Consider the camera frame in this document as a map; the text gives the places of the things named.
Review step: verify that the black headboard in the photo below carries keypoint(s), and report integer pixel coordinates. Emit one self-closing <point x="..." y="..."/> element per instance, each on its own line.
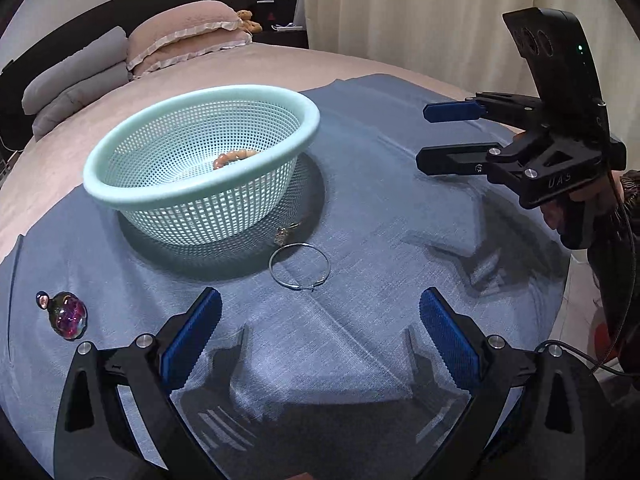
<point x="100" y="15"/>

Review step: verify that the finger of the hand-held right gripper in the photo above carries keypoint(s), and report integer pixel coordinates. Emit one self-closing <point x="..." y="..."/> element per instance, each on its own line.
<point x="450" y="160"/>
<point x="452" y="111"/>

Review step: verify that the black box red triangle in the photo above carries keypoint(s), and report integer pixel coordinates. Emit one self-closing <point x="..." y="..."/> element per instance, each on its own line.
<point x="267" y="12"/>

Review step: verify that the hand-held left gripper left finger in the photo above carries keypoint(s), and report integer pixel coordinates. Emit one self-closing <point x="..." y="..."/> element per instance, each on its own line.
<point x="192" y="340"/>

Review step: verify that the cream curtain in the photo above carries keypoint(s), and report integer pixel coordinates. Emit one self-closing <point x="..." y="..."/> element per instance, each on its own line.
<point x="425" y="10"/>

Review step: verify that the grey pillow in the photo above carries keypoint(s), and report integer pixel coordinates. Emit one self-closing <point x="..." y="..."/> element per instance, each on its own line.
<point x="90" y="100"/>
<point x="75" y="65"/>

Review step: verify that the blue cloth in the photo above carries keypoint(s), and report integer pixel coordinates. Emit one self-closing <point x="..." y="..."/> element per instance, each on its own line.
<point x="375" y="240"/>

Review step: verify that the white papers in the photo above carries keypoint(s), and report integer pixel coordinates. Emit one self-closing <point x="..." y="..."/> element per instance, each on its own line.
<point x="287" y="26"/>

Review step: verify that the person's right hand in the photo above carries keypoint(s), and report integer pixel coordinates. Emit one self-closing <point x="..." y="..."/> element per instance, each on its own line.
<point x="552" y="217"/>

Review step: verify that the mint green plastic basket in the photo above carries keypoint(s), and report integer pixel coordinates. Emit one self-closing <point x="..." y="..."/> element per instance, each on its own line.
<point x="200" y="210"/>

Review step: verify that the silver hoop earring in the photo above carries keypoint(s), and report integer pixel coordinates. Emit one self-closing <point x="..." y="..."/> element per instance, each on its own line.
<point x="299" y="287"/>

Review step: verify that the pink frilled pillow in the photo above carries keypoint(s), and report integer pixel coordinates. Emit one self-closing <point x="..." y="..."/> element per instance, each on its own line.
<point x="185" y="22"/>
<point x="200" y="45"/>

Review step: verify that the brown teddy bear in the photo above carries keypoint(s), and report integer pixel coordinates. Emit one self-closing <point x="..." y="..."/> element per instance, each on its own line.
<point x="247" y="21"/>

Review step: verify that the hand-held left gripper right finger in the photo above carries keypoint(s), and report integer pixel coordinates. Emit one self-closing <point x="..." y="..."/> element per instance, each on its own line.
<point x="450" y="345"/>

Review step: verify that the black nightstand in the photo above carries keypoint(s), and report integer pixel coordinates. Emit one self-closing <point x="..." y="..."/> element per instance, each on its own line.
<point x="282" y="39"/>

